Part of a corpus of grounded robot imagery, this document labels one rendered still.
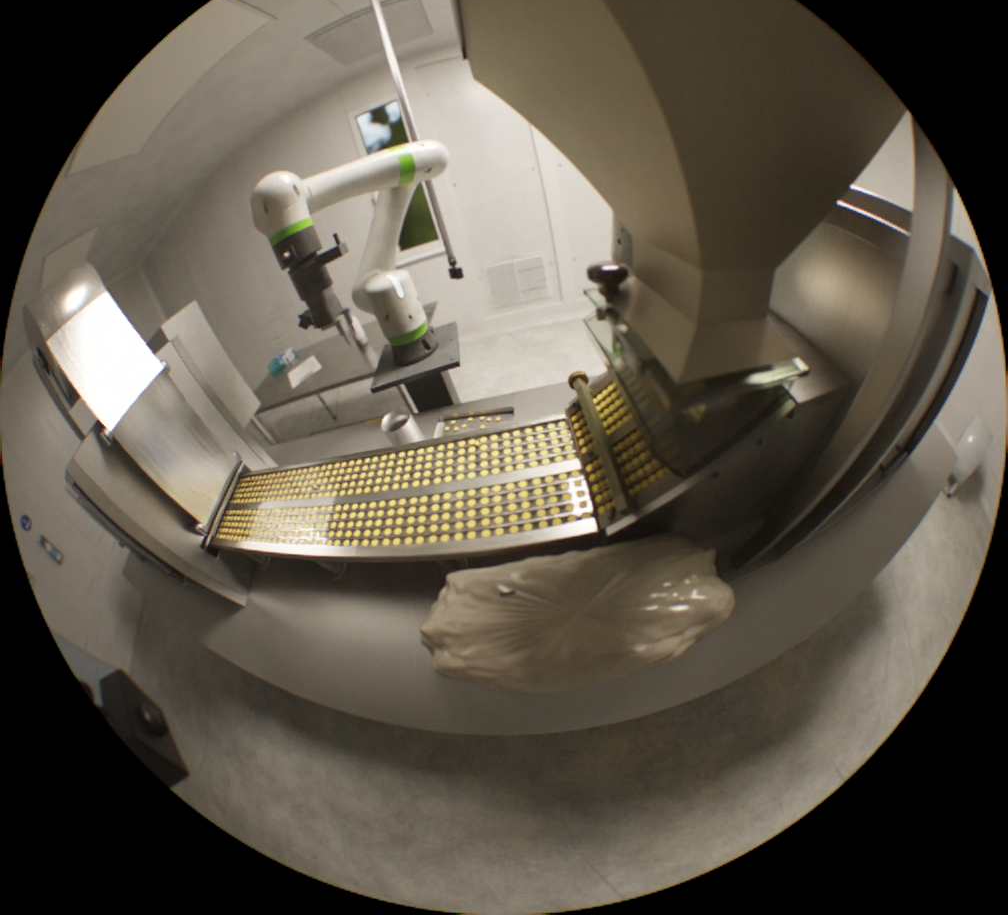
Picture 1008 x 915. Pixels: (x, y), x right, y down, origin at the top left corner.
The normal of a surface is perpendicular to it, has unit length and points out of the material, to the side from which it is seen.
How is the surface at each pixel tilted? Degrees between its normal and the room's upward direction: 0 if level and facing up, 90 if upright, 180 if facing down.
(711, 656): 0
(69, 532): 90
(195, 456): 90
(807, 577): 0
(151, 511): 90
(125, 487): 90
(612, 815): 0
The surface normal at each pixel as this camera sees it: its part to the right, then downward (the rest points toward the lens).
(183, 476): 0.97, -0.20
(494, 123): 0.06, 0.67
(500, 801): -0.22, -0.72
